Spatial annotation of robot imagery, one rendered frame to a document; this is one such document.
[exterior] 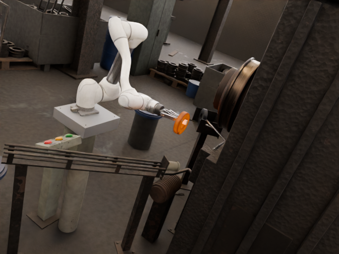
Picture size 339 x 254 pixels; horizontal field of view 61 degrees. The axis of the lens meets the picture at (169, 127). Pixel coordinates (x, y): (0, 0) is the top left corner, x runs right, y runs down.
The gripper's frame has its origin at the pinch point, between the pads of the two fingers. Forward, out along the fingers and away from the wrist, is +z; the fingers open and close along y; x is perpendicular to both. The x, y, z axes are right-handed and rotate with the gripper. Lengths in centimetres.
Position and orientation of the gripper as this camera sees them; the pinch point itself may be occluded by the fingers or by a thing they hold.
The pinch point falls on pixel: (182, 120)
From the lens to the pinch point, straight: 187.1
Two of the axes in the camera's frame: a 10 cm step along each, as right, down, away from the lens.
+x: 2.5, -8.8, -3.9
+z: 8.3, 4.1, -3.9
